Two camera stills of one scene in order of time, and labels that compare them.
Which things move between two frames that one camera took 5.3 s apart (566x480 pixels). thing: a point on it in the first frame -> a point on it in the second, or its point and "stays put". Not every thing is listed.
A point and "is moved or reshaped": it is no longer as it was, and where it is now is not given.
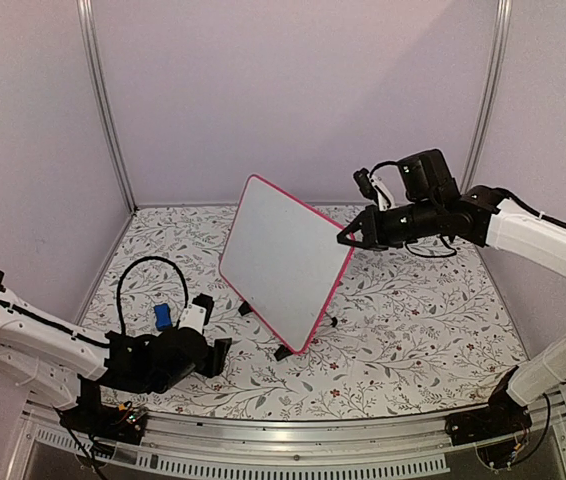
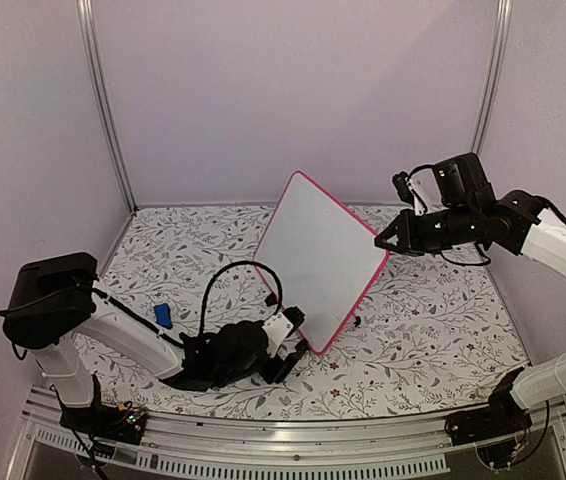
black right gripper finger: [365, 223] -> [395, 236]
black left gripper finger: [221, 347] -> [278, 369]
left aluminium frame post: [102, 99] stays put
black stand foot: [244, 308] -> [270, 299]
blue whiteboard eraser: [162, 316] stays put
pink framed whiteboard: [284, 262] is moved or reshaped
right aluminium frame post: [491, 92] stays put
